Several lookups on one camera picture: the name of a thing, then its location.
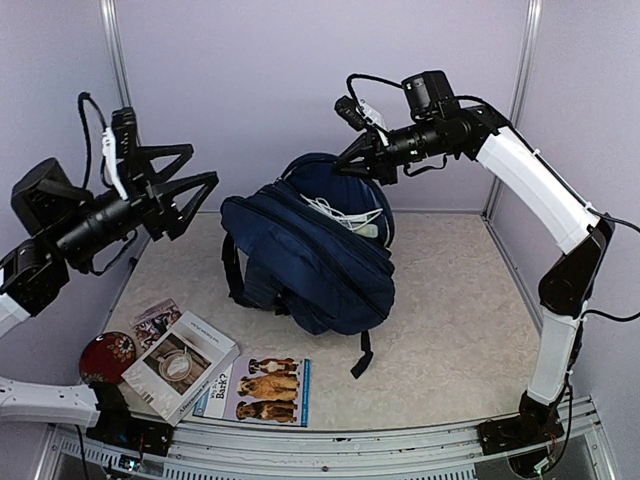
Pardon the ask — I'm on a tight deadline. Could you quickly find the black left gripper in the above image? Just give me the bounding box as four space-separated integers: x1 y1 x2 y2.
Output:
56 145 221 265

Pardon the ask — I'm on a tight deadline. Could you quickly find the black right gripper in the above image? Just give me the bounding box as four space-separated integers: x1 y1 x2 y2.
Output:
333 114 458 183

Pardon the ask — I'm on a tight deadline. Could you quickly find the white charging cable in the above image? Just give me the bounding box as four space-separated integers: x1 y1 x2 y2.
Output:
299 195 384 234

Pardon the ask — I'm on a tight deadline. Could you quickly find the white USB charger block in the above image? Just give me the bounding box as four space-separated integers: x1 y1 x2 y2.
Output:
353 223 379 239

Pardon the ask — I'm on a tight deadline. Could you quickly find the navy blue student backpack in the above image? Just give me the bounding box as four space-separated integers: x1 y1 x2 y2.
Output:
221 153 395 378

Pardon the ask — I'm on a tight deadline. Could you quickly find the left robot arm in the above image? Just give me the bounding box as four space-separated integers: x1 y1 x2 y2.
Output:
1 144 219 445

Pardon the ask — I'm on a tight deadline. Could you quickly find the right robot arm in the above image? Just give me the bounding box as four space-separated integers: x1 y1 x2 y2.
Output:
334 70 615 444

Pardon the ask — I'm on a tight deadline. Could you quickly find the purple picture card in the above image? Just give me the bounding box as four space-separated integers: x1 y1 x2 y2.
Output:
131 298 181 350

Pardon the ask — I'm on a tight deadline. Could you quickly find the red floral round tin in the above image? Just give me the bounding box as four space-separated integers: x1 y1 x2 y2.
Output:
79 331 136 384

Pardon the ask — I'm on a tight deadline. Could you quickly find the white afternoon tea book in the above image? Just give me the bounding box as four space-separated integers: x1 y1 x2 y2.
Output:
122 311 240 426

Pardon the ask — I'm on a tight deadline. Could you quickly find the blue dog cover book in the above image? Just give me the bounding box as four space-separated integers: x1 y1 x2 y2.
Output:
192 356 311 427

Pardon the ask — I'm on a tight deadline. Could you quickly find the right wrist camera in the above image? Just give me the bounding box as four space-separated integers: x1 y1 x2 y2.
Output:
334 96 389 146

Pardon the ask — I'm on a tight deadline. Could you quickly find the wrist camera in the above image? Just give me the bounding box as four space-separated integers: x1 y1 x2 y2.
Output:
101 107 139 201
334 96 389 146

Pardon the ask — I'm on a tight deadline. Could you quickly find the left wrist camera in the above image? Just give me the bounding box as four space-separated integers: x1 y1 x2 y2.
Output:
101 107 139 201

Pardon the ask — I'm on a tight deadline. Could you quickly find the left aluminium frame post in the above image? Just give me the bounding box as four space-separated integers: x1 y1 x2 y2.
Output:
98 0 146 166

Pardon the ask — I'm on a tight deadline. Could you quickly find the aluminium frame post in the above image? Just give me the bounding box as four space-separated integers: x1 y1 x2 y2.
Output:
98 0 146 166
482 0 543 222

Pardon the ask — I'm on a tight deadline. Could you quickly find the right aluminium frame post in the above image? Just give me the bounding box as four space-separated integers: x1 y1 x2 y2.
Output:
482 0 543 222

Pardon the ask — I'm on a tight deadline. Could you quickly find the front aluminium rail base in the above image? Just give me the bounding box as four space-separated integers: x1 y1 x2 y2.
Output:
34 394 616 480

